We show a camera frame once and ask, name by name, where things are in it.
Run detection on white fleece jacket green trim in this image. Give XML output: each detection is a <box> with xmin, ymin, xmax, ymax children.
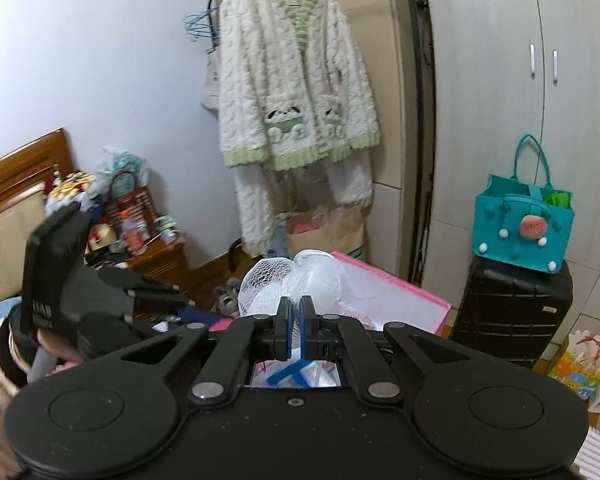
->
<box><xmin>215</xmin><ymin>0</ymin><xmax>382</xmax><ymax>170</ymax></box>

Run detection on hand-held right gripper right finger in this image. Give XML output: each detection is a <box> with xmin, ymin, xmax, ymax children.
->
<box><xmin>299</xmin><ymin>295</ymin><xmax>486</xmax><ymax>406</ymax></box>

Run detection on person's left forearm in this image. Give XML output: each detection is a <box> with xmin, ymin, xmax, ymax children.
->
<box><xmin>0</xmin><ymin>350</ymin><xmax>38</xmax><ymax>480</ymax></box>

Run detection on colourful gift bag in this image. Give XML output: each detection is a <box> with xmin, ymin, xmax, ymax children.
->
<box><xmin>547</xmin><ymin>329</ymin><xmax>600</xmax><ymax>401</ymax></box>

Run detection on wooden bed headboard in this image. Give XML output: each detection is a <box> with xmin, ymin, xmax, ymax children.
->
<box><xmin>0</xmin><ymin>127</ymin><xmax>76</xmax><ymax>313</ymax></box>

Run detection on blue wire hangers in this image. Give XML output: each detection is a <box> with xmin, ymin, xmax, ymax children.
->
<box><xmin>184</xmin><ymin>12</ymin><xmax>218</xmax><ymax>43</ymax></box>

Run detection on wooden nightstand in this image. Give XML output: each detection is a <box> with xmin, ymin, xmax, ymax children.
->
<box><xmin>87</xmin><ymin>235</ymin><xmax>191</xmax><ymax>291</ymax></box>

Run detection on beige wardrobe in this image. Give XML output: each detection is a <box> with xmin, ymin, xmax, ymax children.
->
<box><xmin>385</xmin><ymin>0</ymin><xmax>600</xmax><ymax>376</ymax></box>

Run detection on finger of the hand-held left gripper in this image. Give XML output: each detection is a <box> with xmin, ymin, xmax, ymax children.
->
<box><xmin>100</xmin><ymin>266</ymin><xmax>181</xmax><ymax>295</ymax></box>
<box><xmin>125</xmin><ymin>291</ymin><xmax>197</xmax><ymax>317</ymax></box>

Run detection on beige canvas tote bag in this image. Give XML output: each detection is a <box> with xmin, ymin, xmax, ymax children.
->
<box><xmin>200</xmin><ymin>47</ymin><xmax>223</xmax><ymax>111</ymax></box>

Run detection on white plastic bag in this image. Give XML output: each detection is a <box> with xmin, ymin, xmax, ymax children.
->
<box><xmin>97</xmin><ymin>146</ymin><xmax>151</xmax><ymax>196</ymax></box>

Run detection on crochet flower bouquet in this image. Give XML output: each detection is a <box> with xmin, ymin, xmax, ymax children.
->
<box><xmin>45</xmin><ymin>172</ymin><xmax>98</xmax><ymax>211</ymax></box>

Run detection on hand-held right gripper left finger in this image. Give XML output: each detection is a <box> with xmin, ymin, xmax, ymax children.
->
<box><xmin>95</xmin><ymin>296</ymin><xmax>301</xmax><ymax>407</ymax></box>

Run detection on person's left hand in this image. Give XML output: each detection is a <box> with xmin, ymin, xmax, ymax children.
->
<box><xmin>35</xmin><ymin>332</ymin><xmax>83</xmax><ymax>366</ymax></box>

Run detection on black suitcase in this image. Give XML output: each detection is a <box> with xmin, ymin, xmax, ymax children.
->
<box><xmin>449</xmin><ymin>255</ymin><xmax>574</xmax><ymax>368</ymax></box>

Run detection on black folded stand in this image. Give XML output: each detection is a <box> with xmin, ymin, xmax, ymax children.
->
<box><xmin>402</xmin><ymin>0</ymin><xmax>438</xmax><ymax>286</ymax></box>

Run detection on brown paper bag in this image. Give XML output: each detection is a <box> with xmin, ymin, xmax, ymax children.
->
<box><xmin>232</xmin><ymin>150</ymin><xmax>373</xmax><ymax>257</ymax></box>
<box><xmin>286</xmin><ymin>205</ymin><xmax>367</xmax><ymax>263</ymax></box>

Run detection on pink cardboard box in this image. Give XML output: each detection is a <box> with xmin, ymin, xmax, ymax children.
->
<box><xmin>245</xmin><ymin>251</ymin><xmax>452</xmax><ymax>391</ymax></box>

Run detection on teal felt tote bag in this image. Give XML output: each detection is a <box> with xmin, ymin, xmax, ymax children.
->
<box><xmin>471</xmin><ymin>134</ymin><xmax>576</xmax><ymax>275</ymax></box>

